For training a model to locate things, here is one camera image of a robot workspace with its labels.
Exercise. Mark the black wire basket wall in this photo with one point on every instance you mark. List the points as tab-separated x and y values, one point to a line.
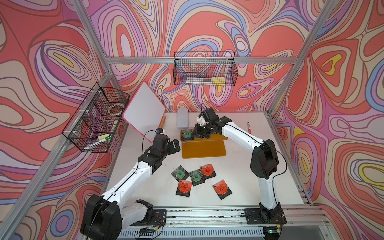
92	119
198	67

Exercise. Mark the wooden easel stand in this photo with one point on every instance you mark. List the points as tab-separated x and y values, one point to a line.
162	123

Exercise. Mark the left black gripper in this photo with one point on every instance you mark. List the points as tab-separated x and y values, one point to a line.
171	149

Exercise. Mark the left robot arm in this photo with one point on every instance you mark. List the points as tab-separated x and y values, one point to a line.
106	215

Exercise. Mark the black wire basket left wall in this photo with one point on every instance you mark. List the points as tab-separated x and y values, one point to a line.
92	119

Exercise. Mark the tape roll in basket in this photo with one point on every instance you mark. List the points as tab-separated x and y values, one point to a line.
115	109

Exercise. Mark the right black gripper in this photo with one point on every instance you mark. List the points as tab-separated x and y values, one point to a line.
197	131

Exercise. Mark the red tea bag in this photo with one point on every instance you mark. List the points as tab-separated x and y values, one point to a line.
184	188
222	190
208	171

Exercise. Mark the red tea bag lower left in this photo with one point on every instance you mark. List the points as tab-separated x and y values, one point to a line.
184	188

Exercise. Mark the green yellow markers in basket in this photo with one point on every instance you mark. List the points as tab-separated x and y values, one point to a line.
102	138

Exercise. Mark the white plastic box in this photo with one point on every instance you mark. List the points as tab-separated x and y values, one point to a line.
182	118

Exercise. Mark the yellow wooden two-tier shelf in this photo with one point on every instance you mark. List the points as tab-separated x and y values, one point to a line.
204	148

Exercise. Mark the red tea bag upper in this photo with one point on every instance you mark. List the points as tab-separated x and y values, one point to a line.
208	171

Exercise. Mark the red tea bag lower right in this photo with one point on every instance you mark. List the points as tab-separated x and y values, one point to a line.
222	190

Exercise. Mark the yellow sticky notes in basket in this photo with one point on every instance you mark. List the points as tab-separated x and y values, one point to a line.
218	81

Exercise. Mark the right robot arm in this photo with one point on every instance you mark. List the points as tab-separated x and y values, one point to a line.
264	160

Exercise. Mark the black wire basket back wall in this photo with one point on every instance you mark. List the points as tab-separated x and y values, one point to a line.
198	67

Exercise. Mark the red marker pen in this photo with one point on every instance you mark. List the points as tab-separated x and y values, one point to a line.
249	128

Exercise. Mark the white board with pink edge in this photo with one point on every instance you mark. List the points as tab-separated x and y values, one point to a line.
144	112

